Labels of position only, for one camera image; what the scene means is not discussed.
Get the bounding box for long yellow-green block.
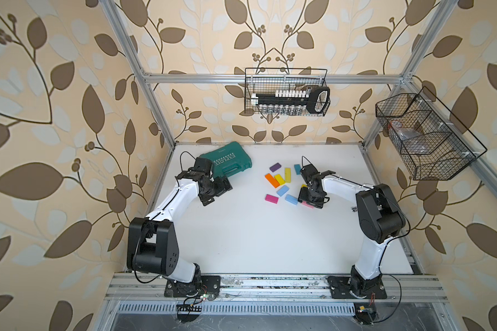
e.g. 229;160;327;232
284;168;292;183

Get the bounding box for orange long block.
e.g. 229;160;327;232
265;173;280;188

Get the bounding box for green plastic tool case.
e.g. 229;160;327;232
200;142;252;177

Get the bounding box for magenta block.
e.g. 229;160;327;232
265;194;279;204

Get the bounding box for plastic bag in basket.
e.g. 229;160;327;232
391;121;430;155

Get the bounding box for yellow block beside orange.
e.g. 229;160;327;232
274;174;285;185

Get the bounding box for pink block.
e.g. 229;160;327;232
302;201;315;209

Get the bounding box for light blue block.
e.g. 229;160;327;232
276;185;289;197
285;194;298;205

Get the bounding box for purple block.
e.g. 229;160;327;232
269;163;282;172

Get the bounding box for back wire basket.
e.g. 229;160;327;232
244;67;331;117

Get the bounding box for wire basket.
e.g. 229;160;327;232
376;86;487;181
244;67;331;117

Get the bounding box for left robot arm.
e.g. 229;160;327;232
126;157;232;297

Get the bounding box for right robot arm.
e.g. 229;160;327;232
298;164;407;298

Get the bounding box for black tool in basket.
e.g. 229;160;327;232
248;86;331;117

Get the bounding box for right wire basket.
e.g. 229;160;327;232
376;86;487;181

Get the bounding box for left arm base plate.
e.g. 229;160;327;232
164;275;221;301

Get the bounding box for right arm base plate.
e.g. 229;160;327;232
327;275;388;299

